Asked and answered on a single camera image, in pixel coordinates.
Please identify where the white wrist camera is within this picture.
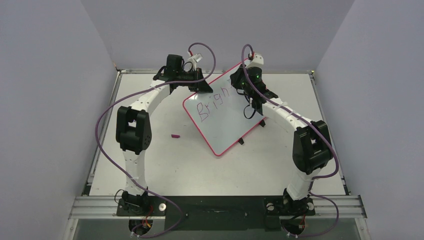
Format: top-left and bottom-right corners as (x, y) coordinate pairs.
(187, 53), (203, 70)
(246, 53), (264, 68)

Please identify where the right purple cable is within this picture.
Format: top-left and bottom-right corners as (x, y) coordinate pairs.
(241, 43), (340, 239)

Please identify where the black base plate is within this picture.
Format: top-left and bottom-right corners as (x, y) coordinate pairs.
(116, 195), (316, 233)

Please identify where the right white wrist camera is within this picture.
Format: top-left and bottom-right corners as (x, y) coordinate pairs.
(246, 53), (264, 68)

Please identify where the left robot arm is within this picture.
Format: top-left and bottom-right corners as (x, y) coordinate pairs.
(116, 53), (213, 215)

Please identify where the aluminium front rail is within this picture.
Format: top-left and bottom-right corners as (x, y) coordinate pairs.
(67, 198), (368, 220)

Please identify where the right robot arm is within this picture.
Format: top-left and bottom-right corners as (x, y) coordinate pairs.
(230, 66), (334, 214)

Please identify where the pink-framed whiteboard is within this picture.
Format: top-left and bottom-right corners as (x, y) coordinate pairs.
(182, 62), (265, 157)

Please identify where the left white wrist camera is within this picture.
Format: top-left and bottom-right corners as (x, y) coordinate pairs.
(187, 53), (203, 70)

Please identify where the purple cable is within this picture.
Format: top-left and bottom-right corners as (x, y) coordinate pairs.
(241, 43), (340, 239)
(95, 42), (217, 239)

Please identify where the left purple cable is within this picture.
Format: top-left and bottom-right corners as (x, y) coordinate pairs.
(95, 42), (217, 239)

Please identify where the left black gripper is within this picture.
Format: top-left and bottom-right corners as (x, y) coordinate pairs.
(177, 68), (213, 94)

